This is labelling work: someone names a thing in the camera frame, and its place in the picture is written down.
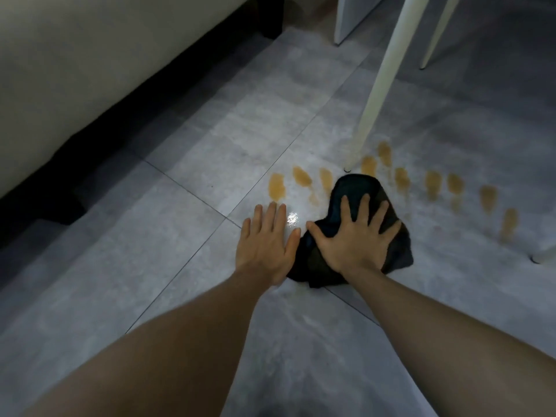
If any person's left hand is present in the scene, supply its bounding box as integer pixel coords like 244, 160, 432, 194
235, 202, 301, 286

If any person's right hand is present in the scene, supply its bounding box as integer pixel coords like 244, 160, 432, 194
306, 193, 402, 279

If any dark cleaning cloth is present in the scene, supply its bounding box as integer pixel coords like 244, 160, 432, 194
287, 173, 414, 290

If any person's left forearm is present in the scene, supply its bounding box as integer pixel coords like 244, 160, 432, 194
19, 269, 288, 417

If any person's right forearm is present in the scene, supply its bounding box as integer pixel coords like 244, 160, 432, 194
342, 268, 556, 417

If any row of orange liquid stains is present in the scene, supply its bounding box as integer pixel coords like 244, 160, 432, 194
268, 141, 520, 244

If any thick white chair leg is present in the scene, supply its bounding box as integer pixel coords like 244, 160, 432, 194
343, 0, 431, 173

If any black sofa base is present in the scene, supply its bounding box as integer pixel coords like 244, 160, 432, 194
0, 0, 286, 250

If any thin white chair leg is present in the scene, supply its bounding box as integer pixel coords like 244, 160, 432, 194
419, 0, 463, 70

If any grey cabinet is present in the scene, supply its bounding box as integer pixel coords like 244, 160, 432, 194
334, 0, 388, 46

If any beige sofa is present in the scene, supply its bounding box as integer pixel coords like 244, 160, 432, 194
0, 0, 253, 199

